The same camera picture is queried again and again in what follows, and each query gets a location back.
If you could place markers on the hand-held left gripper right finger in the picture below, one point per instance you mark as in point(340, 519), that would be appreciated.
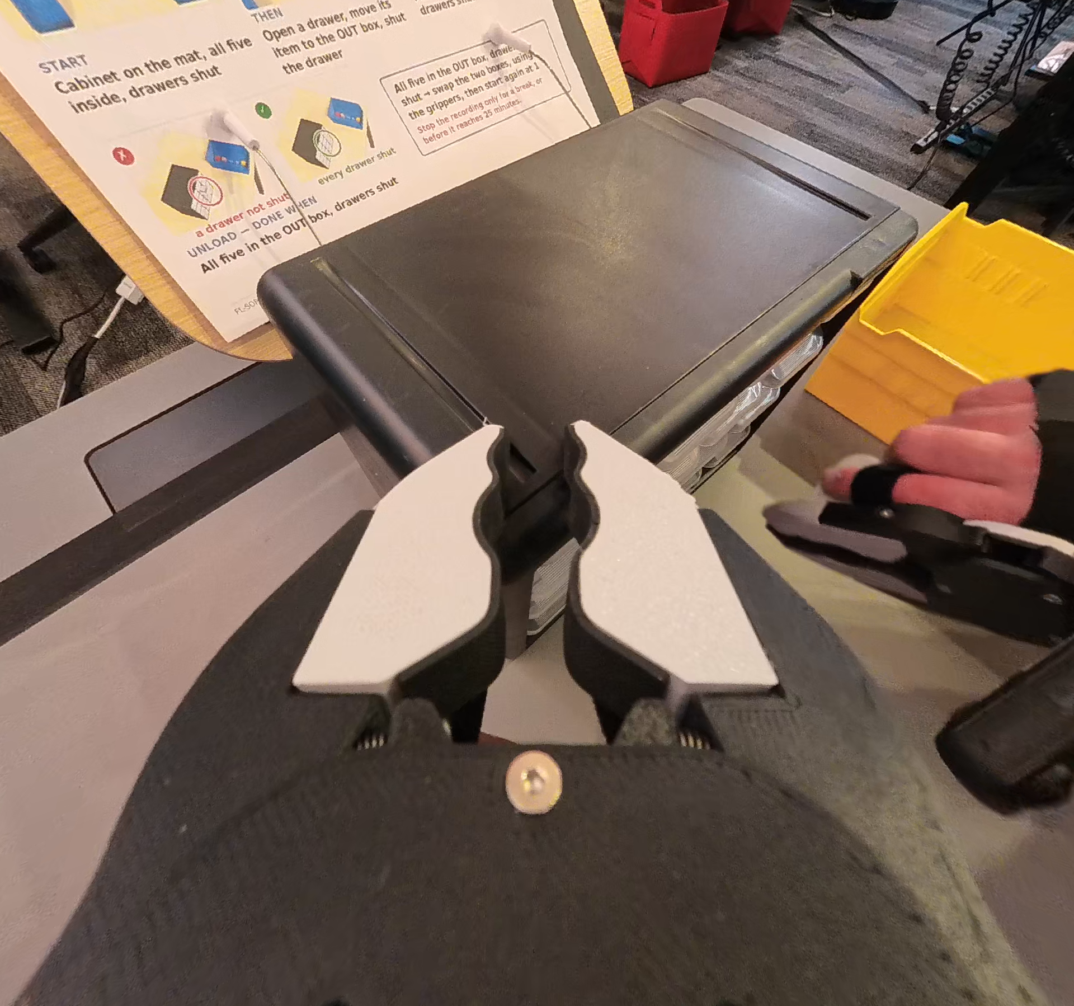
point(663, 586)

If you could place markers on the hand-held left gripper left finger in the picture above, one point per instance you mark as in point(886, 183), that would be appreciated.
point(411, 586)

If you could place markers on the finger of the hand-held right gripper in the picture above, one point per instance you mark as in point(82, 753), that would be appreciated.
point(831, 536)

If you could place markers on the black storage cabinet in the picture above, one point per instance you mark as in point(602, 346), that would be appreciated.
point(604, 267)

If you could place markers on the person's right hand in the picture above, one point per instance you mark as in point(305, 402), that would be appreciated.
point(973, 460)

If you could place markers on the yellow plastic bin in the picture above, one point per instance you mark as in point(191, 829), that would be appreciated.
point(965, 318)

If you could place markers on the white instruction poster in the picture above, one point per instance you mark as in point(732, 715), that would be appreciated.
point(336, 32)

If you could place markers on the instruction sheet on wooden board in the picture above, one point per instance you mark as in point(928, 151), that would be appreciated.
point(600, 24)

